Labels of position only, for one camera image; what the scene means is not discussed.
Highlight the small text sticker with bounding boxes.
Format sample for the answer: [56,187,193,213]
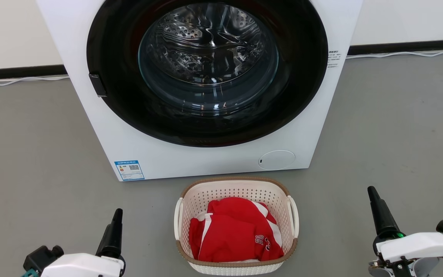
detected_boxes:
[327,49,341,69]

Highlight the round white filter cover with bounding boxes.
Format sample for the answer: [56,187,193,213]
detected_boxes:
[258,150,296,171]

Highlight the steel washer drum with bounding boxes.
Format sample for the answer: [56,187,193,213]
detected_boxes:
[139,3,279,116]

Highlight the red and white garment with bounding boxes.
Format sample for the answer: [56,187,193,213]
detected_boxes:
[189,197,285,263]

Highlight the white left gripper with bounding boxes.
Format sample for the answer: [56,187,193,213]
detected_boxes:
[41,209,126,277]

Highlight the round black washer door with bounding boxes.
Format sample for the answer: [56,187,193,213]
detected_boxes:
[86,0,329,148]

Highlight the black door latch handle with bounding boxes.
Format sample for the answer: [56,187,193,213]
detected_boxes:
[89,73,107,97]

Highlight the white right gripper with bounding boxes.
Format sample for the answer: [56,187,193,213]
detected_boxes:
[368,186,443,277]

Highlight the blue energy label sticker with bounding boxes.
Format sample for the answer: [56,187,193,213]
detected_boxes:
[114,160,145,181]

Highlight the cream perforated laundry basket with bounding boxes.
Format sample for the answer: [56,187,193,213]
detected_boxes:
[174,177,300,276]

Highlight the white floor cable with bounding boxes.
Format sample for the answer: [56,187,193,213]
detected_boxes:
[346,49,443,60]
[0,75,70,86]

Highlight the white front-load washing machine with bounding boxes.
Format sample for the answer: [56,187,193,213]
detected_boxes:
[36,0,363,182]

